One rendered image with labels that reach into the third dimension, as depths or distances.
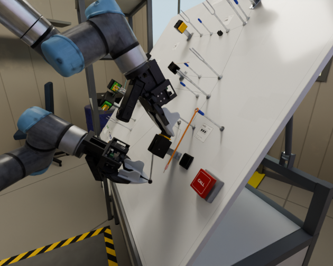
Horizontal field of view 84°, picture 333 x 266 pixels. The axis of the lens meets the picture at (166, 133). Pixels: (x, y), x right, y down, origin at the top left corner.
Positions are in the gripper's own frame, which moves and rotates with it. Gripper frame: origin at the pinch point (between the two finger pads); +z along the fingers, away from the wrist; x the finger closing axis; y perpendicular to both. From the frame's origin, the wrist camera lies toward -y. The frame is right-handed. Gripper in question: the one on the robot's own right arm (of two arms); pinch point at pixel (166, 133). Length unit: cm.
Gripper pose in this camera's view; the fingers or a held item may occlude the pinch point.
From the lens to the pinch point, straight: 55.9
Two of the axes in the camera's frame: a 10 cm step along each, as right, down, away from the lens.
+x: -4.7, -2.2, 8.6
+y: 7.5, -6.1, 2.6
